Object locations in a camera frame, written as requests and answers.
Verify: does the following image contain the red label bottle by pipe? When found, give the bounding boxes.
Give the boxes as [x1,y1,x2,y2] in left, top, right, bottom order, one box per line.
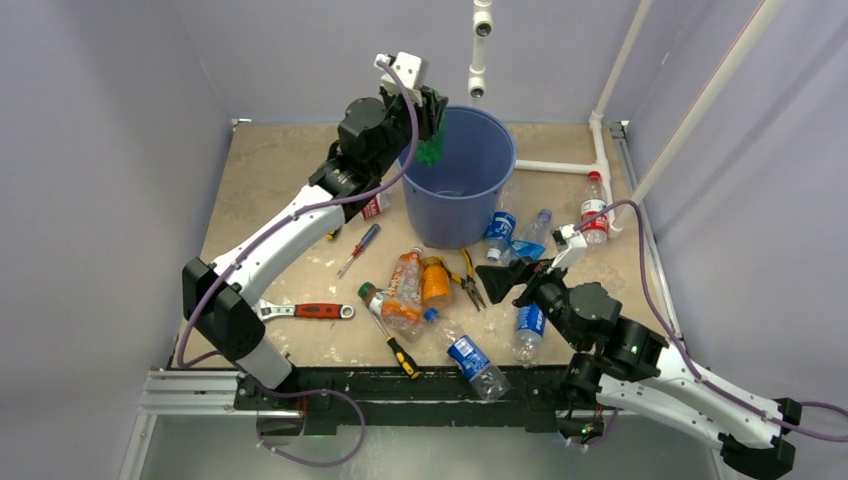
[580,171,608,248]

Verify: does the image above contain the small clear bottle blue cap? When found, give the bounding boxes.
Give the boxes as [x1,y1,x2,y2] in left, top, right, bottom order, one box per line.
[512,304,547,364]

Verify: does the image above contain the crushed green bottle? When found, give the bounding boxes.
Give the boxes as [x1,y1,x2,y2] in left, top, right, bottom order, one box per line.
[415,114,447,167]

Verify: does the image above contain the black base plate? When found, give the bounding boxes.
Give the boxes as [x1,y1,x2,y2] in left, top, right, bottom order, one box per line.
[234,365,612,435]

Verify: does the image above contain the red handled adjustable wrench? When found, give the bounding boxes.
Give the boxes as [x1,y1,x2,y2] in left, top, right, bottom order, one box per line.
[254,299,356,322]

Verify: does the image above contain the clear bottle white cap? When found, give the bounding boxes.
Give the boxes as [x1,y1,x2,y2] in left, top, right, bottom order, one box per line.
[484,181,518,263]

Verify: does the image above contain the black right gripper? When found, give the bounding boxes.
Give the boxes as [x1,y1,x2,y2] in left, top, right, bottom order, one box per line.
[475,252,583,349]

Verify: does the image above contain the aluminium frame rail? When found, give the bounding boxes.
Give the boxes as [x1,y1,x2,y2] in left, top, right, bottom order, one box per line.
[118,371,300,479]

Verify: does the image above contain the Pepsi bottle blue label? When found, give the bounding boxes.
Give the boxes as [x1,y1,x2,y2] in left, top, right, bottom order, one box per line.
[424,308,511,402]

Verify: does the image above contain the orange tea bottle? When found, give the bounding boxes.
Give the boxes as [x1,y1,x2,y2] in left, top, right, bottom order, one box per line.
[381,247,423,342]

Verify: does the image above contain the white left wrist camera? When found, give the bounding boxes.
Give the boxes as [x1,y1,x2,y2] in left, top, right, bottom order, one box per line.
[374,51,429,106]

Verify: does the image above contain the blue red screwdriver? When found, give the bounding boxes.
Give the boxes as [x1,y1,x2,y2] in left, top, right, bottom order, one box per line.
[337,224,381,278]

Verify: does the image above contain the overhead white camera mount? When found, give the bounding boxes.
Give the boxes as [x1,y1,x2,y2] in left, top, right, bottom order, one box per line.
[467,0,493,107]

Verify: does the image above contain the orange juice bottle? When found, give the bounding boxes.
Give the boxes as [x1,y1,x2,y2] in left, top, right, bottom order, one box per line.
[421,256,453,310]

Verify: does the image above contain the blue plastic bin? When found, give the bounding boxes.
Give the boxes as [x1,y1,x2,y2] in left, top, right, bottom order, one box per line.
[403,105,516,250]

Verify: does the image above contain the clear bottle red label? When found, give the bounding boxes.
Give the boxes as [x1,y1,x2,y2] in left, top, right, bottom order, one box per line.
[360,192,391,220]

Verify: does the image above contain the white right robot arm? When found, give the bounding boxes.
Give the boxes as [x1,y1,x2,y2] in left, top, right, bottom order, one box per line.
[476,259,802,479]

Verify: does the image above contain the yellow handled pliers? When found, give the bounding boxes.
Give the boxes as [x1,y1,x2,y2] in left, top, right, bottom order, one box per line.
[438,248,486,312]

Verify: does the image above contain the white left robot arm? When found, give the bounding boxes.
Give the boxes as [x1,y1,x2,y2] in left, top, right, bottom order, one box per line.
[182,86,448,409]

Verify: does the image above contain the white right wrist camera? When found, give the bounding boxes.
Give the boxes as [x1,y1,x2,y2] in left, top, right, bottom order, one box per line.
[551,224,588,270]

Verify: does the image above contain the white pipe frame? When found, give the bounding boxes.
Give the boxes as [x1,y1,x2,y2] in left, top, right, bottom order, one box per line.
[486,1,796,246]

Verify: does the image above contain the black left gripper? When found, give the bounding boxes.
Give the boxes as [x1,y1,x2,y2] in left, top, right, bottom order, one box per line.
[370,85,446,179]

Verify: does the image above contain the crushed blue label bottle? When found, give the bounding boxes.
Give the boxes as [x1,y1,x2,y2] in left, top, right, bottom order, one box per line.
[502,209,552,266]

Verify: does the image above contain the Starbucks bottle green cap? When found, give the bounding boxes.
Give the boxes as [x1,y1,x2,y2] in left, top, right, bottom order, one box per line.
[357,282,385,319]

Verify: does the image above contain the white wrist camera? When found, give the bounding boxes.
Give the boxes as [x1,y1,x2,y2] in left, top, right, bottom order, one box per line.
[374,51,429,106]
[551,224,588,270]

